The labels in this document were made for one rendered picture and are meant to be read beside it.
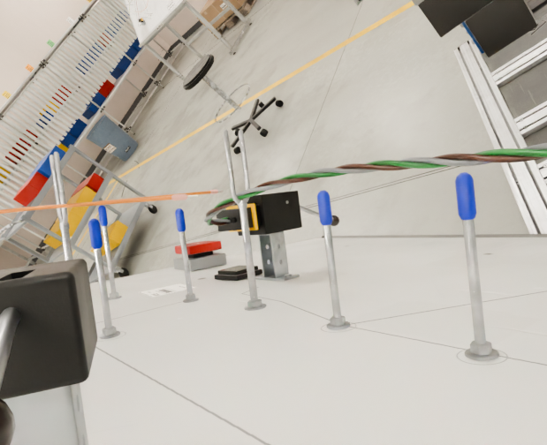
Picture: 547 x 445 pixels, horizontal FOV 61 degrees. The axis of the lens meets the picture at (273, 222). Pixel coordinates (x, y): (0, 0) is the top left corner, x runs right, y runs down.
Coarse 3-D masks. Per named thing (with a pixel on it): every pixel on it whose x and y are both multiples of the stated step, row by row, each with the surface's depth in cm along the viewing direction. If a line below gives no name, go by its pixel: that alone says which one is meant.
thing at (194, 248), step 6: (180, 246) 66; (186, 246) 64; (192, 246) 64; (198, 246) 64; (204, 246) 65; (210, 246) 65; (216, 246) 66; (180, 252) 66; (192, 252) 64; (198, 252) 64; (204, 252) 65; (210, 252) 66
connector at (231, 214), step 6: (222, 210) 46; (228, 210) 45; (234, 210) 44; (258, 210) 46; (222, 216) 45; (228, 216) 45; (234, 216) 44; (258, 216) 46; (228, 222) 45; (234, 222) 44; (240, 222) 44; (252, 222) 45; (258, 222) 46; (222, 228) 46; (228, 228) 45; (234, 228) 45; (240, 228) 44
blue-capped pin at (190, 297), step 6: (180, 210) 43; (180, 216) 43; (180, 222) 43; (180, 228) 43; (180, 234) 43; (180, 240) 43; (186, 252) 43; (186, 258) 43; (186, 264) 43; (186, 270) 43; (186, 276) 43; (186, 282) 43; (186, 288) 43; (186, 294) 44; (192, 294) 43; (186, 300) 43; (192, 300) 43
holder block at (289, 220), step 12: (276, 192) 48; (288, 192) 49; (264, 204) 46; (276, 204) 47; (288, 204) 49; (264, 216) 46; (276, 216) 47; (288, 216) 49; (300, 216) 50; (264, 228) 46; (276, 228) 47; (288, 228) 49
